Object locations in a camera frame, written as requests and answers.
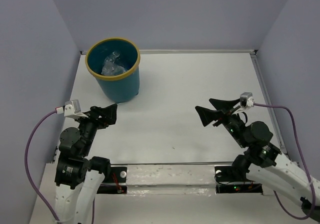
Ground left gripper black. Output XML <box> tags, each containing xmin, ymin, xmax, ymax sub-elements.
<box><xmin>75</xmin><ymin>102</ymin><xmax>118</xmax><ymax>155</ymax></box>

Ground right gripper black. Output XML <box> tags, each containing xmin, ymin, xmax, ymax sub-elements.
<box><xmin>193</xmin><ymin>98</ymin><xmax>248</xmax><ymax>147</ymax></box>

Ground green label water bottle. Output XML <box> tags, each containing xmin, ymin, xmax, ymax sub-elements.
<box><xmin>101</xmin><ymin>62</ymin><xmax>127</xmax><ymax>76</ymax></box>

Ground large crushed clear bottle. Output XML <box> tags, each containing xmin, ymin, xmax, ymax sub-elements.
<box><xmin>104</xmin><ymin>50</ymin><xmax>122</xmax><ymax>63</ymax></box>

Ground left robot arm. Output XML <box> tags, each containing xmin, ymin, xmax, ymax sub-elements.
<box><xmin>54</xmin><ymin>100</ymin><xmax>118</xmax><ymax>224</ymax></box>

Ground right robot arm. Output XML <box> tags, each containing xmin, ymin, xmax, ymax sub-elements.
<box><xmin>195</xmin><ymin>92</ymin><xmax>320</xmax><ymax>222</ymax></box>

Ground teal bin with yellow rim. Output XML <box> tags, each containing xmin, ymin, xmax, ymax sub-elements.
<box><xmin>85</xmin><ymin>37</ymin><xmax>141</xmax><ymax>103</ymax></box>

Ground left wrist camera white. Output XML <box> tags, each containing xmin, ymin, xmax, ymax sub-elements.
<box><xmin>55</xmin><ymin>100</ymin><xmax>88</xmax><ymax>120</ymax></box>

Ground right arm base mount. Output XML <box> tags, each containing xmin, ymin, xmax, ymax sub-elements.
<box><xmin>214</xmin><ymin>166</ymin><xmax>263</xmax><ymax>194</ymax></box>

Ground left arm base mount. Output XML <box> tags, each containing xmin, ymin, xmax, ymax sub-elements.
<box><xmin>97</xmin><ymin>166</ymin><xmax>128</xmax><ymax>195</ymax></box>

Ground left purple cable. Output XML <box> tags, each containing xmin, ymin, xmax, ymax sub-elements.
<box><xmin>24</xmin><ymin>110</ymin><xmax>95</xmax><ymax>224</ymax></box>

